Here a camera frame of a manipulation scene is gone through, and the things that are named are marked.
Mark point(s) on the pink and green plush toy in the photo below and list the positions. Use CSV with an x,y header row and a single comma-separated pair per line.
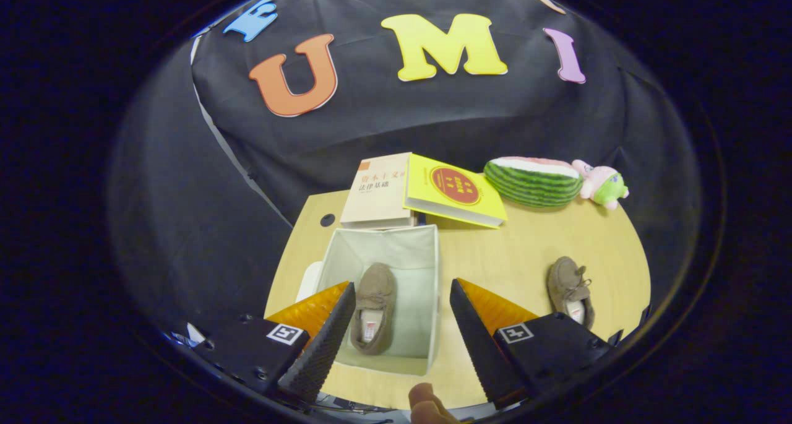
x,y
603,186

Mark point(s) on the watermelon slice plush toy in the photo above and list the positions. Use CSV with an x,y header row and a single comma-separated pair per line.
x,y
532,189

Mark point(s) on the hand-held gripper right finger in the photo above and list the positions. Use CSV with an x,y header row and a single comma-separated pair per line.
x,y
482,350

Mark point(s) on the yellow book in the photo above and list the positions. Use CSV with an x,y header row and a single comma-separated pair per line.
x,y
421,198

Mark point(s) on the brown felt shoe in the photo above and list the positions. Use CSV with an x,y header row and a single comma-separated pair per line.
x,y
563,278
377,281

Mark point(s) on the white fabric storage box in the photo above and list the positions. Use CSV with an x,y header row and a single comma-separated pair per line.
x,y
408,257

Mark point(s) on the black backdrop cloth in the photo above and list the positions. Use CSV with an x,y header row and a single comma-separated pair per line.
x,y
383,121

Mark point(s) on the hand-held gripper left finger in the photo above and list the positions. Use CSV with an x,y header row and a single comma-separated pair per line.
x,y
328,343

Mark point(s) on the beige book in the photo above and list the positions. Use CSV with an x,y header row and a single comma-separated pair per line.
x,y
371,207

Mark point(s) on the shiny blue packet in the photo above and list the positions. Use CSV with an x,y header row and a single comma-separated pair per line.
x,y
192,336

